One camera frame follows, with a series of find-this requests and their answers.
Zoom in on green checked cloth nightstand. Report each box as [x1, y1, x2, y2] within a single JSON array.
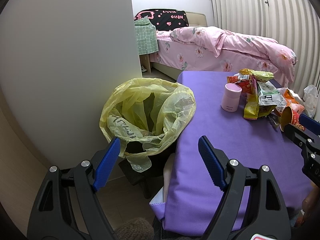
[[135, 16, 158, 73]]

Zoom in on white pleated curtain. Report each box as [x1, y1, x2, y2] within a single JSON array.
[[212, 0, 319, 94]]

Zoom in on white green snack bag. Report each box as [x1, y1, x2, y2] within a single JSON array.
[[257, 81, 286, 107]]

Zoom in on yellow nabati wafer wrapper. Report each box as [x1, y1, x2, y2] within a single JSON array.
[[244, 94, 259, 120]]

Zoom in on yellow plastic trash bag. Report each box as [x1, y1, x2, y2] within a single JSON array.
[[99, 77, 196, 173]]

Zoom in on white plastic bag on floor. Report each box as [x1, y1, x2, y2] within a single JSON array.
[[303, 85, 319, 118]]

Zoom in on pink floral bed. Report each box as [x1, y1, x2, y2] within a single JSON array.
[[149, 27, 297, 86]]

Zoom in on purple table mat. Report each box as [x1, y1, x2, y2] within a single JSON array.
[[150, 71, 312, 236]]

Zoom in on pink cylindrical container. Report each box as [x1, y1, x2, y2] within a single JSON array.
[[221, 83, 242, 113]]

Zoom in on red paper cup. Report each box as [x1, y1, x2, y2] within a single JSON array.
[[280, 106, 305, 132]]

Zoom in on beige headboard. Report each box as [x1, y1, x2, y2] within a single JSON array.
[[185, 11, 208, 27]]

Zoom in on orange snack bag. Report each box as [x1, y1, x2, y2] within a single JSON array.
[[278, 87, 305, 114]]

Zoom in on black pink heart pillow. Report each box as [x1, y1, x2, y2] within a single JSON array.
[[134, 9, 189, 31]]

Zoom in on yellow green snack bag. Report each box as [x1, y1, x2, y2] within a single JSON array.
[[239, 68, 274, 82]]

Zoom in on red gold snack packet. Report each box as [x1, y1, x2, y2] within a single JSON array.
[[227, 74, 255, 94]]

